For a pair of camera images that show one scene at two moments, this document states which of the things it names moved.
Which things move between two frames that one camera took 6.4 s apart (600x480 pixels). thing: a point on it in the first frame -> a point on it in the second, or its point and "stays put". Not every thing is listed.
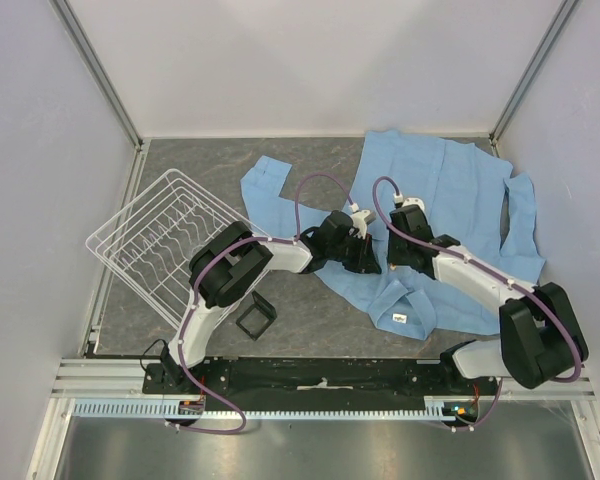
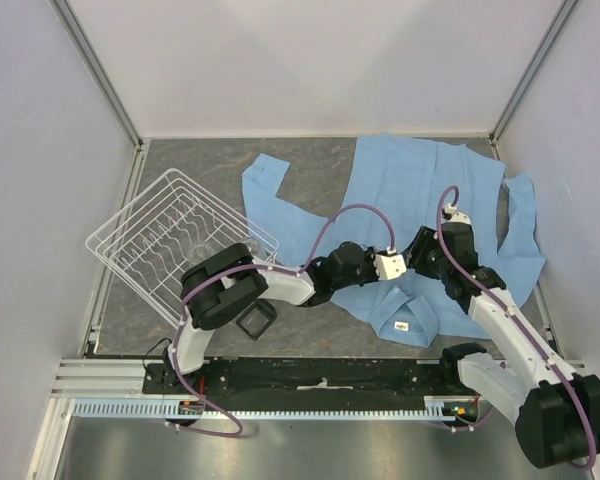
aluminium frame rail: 86,378 stays put
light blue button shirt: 466,198 stays put
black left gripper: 365,261 -> 369,257
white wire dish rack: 147,243 stays put
